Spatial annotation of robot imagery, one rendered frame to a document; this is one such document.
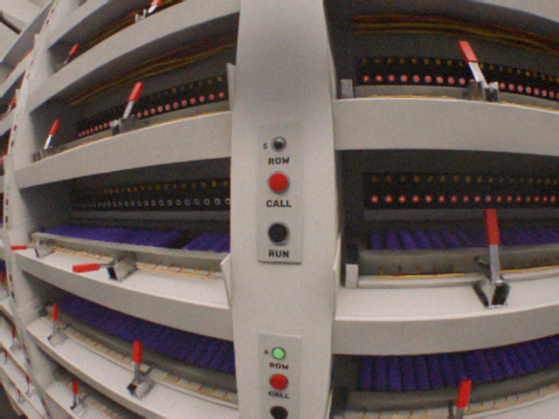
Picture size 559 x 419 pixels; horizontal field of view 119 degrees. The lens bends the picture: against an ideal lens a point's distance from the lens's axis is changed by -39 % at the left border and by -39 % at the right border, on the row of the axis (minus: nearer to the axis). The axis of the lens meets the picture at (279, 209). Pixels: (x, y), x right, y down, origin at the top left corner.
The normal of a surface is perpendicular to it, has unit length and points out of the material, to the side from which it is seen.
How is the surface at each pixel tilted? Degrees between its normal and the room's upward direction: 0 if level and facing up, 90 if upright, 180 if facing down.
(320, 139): 90
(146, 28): 108
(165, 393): 18
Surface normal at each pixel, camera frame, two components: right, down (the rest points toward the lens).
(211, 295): -0.08, -0.96
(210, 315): -0.26, 0.29
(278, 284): -0.27, -0.02
